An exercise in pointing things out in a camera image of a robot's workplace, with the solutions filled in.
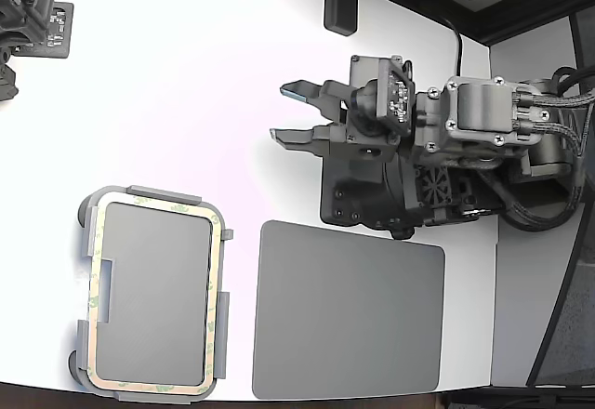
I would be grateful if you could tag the gray printed gripper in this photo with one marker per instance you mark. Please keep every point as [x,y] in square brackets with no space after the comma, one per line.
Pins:
[367,149]

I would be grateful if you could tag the beige rectangular adhesive frame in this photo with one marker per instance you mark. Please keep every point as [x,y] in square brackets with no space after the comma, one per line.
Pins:
[149,378]

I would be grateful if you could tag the dark gray rectangular mat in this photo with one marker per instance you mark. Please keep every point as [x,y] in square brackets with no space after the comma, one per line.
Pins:
[348,311]

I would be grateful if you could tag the black diagonal bar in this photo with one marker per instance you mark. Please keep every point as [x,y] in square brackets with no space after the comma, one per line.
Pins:
[553,325]

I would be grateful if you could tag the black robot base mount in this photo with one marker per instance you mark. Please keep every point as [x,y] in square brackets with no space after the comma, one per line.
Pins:
[353,181]

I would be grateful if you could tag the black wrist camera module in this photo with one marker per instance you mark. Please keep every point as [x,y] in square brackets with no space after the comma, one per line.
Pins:
[395,97]

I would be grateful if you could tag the gray frame holder with legs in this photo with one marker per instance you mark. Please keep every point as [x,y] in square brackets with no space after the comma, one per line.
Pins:
[158,288]

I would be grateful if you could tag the black table edge rail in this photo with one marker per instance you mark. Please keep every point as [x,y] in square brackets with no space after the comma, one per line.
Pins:
[511,18]

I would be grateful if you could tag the black labelled camera plate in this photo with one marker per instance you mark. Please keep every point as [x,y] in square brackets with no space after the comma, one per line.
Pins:
[62,32]

